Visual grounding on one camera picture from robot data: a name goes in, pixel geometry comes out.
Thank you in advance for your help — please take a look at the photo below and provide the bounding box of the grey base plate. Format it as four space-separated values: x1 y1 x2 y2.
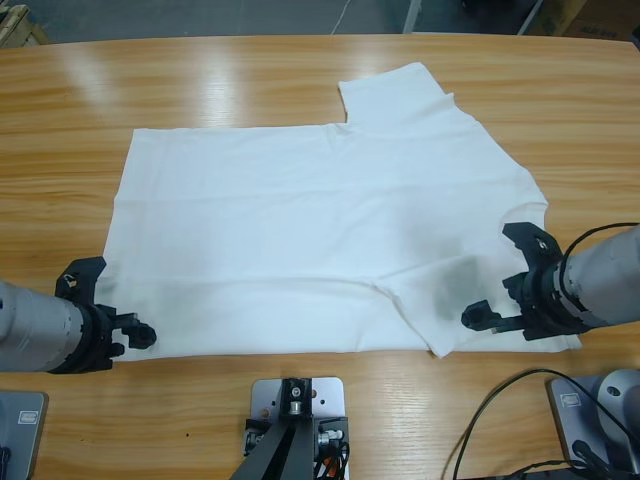
544 374 640 472
0 389 50 480

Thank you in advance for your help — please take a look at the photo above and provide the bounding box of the brown cardboard box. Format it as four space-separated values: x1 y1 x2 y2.
524 0 591 37

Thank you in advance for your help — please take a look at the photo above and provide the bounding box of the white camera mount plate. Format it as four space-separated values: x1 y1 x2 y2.
249 377 350 480

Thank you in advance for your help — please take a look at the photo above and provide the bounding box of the wooden pallet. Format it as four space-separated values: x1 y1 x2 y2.
0 3 51 49

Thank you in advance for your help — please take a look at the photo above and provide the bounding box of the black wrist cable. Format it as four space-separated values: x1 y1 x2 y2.
567 221 640 256

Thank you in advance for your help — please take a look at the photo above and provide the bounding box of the white upright post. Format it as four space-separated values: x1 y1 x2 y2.
402 0 422 34

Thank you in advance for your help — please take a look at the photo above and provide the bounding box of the orange and black cable bundle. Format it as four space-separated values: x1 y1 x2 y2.
312 442 354 480

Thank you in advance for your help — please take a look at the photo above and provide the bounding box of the slanted metal bar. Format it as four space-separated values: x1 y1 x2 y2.
517 0 547 35

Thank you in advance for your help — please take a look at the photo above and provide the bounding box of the white T-shirt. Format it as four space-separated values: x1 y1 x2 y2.
102 61 584 360

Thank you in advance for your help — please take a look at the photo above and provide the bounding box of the pale printed cardboard box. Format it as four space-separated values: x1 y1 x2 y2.
564 12 632 40

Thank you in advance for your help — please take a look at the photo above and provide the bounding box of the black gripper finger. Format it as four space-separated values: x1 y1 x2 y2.
115 311 159 351
460 298 524 336

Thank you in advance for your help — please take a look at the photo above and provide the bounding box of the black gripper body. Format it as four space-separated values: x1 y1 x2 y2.
47 256 129 376
501 222 596 343

